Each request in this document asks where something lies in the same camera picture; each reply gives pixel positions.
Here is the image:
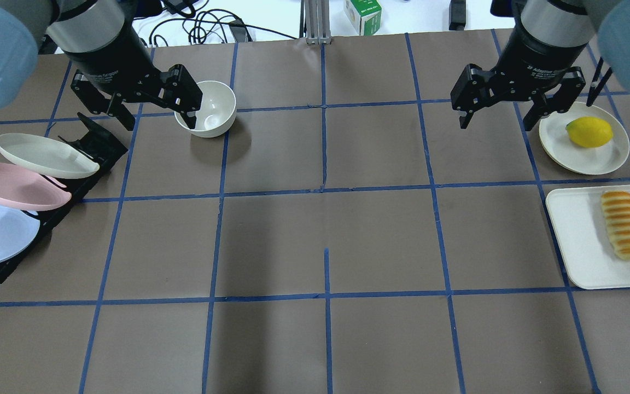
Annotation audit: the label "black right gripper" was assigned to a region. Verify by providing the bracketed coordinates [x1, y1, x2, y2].
[451, 33, 587, 131]

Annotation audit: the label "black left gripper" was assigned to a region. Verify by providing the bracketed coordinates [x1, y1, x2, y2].
[68, 30, 203, 131]

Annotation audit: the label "striped bread roll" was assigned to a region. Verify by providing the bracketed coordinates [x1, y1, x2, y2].
[600, 190, 630, 261]

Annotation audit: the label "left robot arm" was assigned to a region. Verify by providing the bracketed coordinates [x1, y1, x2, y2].
[0, 1, 203, 130]

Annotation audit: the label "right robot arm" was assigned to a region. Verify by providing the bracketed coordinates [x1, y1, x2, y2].
[450, 1, 630, 129]

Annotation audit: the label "black plate rack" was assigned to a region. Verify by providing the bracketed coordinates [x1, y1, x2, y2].
[0, 114, 128, 283]

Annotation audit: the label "white plate under lemon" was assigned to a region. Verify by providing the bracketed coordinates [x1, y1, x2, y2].
[539, 102, 630, 175]

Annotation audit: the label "white plate in rack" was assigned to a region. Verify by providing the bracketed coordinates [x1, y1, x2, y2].
[0, 133, 100, 179]

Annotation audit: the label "pink plate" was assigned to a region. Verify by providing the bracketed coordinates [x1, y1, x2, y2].
[0, 163, 72, 211]

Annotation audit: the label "yellow lemon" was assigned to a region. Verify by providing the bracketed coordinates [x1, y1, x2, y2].
[565, 117, 614, 149]

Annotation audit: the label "white bowl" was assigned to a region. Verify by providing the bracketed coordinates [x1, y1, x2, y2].
[174, 80, 237, 138]

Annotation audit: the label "black power adapter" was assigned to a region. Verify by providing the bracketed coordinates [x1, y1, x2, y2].
[448, 0, 467, 31]

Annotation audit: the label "white rectangular tray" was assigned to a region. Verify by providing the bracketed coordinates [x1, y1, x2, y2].
[546, 185, 630, 289]

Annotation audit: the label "green white box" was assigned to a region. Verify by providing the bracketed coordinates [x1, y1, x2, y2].
[343, 1, 383, 37]

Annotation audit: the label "black cables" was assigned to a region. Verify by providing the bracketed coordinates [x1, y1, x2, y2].
[140, 0, 298, 47]

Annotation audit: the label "aluminium frame post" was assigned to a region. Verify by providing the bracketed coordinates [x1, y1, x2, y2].
[299, 1, 332, 45]

